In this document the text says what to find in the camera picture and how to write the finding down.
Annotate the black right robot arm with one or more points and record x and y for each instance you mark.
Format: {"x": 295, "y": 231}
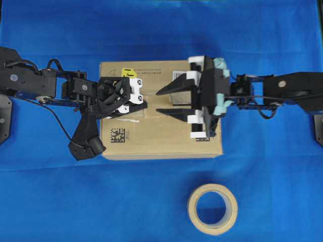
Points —
{"x": 267, "y": 93}

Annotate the white barcode label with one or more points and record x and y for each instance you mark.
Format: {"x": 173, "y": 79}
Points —
{"x": 179, "y": 75}

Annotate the yellow sticker label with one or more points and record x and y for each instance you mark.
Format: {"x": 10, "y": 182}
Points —
{"x": 128, "y": 72}

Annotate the blue table cloth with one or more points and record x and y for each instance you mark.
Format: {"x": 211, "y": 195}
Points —
{"x": 272, "y": 167}

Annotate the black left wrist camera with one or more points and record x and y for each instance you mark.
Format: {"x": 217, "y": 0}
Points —
{"x": 86, "y": 143}

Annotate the brown cardboard box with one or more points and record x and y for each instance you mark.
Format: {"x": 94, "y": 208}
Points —
{"x": 134, "y": 137}

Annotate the beige tape strip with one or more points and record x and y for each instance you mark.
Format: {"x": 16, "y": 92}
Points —
{"x": 153, "y": 103}

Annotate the beige masking tape roll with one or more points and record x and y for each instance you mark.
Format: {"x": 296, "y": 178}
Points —
{"x": 229, "y": 217}

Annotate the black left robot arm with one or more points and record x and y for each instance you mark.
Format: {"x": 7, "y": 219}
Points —
{"x": 53, "y": 85}

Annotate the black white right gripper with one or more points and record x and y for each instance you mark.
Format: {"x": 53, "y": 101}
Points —
{"x": 211, "y": 86}

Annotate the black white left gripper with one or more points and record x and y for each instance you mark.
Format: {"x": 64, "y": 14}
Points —
{"x": 119, "y": 96}

